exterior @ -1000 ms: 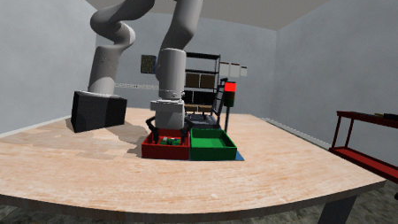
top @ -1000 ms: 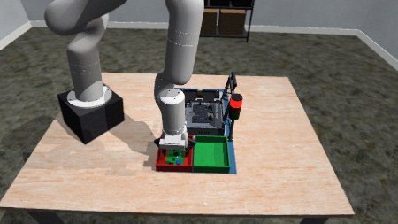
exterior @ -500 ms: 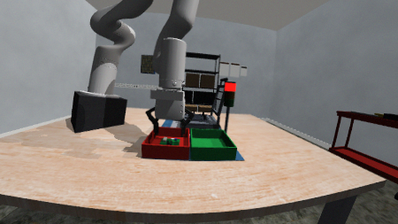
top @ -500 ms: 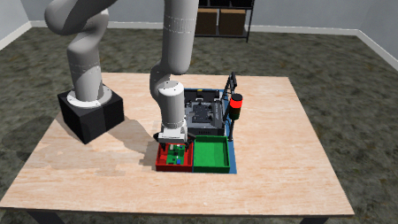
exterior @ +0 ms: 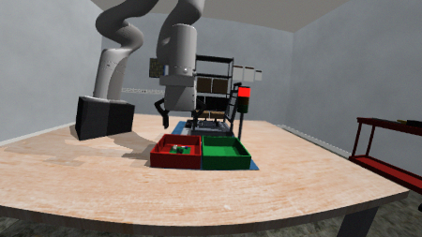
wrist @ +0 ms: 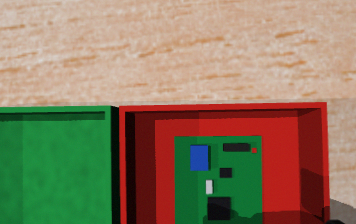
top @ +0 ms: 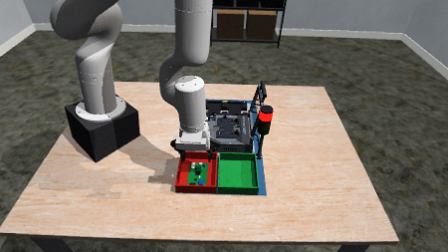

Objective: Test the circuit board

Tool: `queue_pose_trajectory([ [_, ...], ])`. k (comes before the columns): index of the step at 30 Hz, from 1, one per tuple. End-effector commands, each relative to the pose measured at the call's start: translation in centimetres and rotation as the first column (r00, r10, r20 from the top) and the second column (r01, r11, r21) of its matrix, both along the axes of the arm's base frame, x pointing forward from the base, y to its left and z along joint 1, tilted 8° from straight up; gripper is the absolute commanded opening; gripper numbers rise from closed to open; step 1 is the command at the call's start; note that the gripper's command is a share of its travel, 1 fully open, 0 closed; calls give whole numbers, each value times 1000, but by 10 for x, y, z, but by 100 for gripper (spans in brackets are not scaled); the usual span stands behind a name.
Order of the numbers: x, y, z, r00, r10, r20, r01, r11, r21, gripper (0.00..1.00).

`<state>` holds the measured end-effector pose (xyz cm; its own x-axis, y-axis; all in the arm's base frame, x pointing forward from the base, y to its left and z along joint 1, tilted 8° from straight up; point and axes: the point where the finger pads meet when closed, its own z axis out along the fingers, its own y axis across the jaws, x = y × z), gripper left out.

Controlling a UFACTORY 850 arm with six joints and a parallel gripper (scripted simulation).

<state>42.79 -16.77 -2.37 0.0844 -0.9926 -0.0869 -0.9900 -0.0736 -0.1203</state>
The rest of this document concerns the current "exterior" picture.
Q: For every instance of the green circuit board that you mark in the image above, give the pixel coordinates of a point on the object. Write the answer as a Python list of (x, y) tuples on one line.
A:
[(180, 150)]

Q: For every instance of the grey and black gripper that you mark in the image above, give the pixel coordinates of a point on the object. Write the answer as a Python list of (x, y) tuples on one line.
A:
[(180, 98)]

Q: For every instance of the green bin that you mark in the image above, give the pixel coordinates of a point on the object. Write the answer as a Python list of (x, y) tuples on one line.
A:
[(224, 153)]

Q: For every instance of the red bin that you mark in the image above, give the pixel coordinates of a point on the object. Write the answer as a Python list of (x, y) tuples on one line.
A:
[(162, 158)]

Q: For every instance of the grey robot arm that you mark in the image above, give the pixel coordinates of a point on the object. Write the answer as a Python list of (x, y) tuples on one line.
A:
[(176, 45)]

